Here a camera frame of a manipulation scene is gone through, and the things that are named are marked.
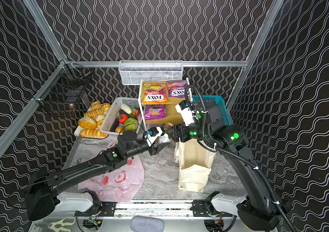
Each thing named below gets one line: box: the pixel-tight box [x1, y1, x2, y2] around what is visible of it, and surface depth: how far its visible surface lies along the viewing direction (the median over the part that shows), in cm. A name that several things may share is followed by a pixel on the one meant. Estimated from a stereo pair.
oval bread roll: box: [77, 116, 98, 130], surface depth 106 cm
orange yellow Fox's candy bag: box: [142, 83, 169, 104], surface depth 79 cm
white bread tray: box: [74, 106, 109, 140], surface depth 105 cm
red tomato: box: [118, 114, 129, 125], surface depth 108 cm
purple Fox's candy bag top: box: [166, 80, 188, 99], surface depth 83 cm
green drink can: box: [159, 122, 174, 144], surface depth 65 cm
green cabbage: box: [123, 117, 139, 131], surface depth 102 cm
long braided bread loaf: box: [79, 129, 109, 138], surface depth 103 cm
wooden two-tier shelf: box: [138, 77, 193, 131], surface depth 83 cm
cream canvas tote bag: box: [174, 138, 217, 193], surface depth 68 cm
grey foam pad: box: [130, 215, 165, 232], surface depth 69 cm
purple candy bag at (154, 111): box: [145, 104, 166, 121], surface depth 89 cm
